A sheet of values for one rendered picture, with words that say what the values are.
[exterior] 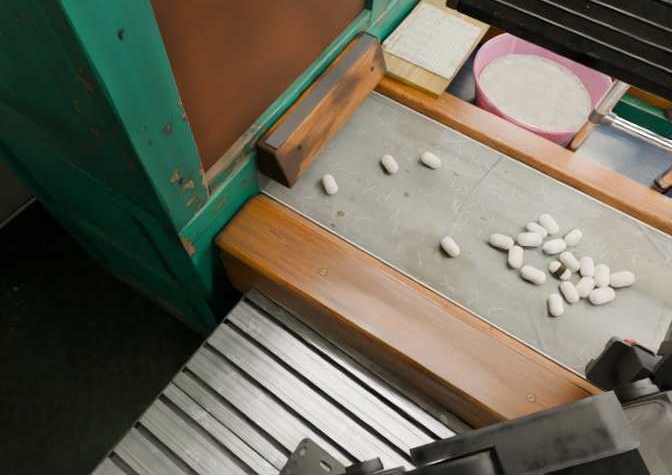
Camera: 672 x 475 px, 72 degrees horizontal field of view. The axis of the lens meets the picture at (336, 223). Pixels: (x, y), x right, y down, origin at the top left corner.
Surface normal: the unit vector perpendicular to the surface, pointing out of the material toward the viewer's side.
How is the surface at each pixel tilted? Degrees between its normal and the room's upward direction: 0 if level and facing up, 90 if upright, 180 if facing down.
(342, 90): 66
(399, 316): 0
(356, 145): 0
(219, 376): 0
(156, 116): 90
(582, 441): 21
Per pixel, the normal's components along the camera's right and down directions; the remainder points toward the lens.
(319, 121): 0.80, 0.25
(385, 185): 0.06, -0.49
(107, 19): 0.85, 0.48
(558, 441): -0.29, -0.39
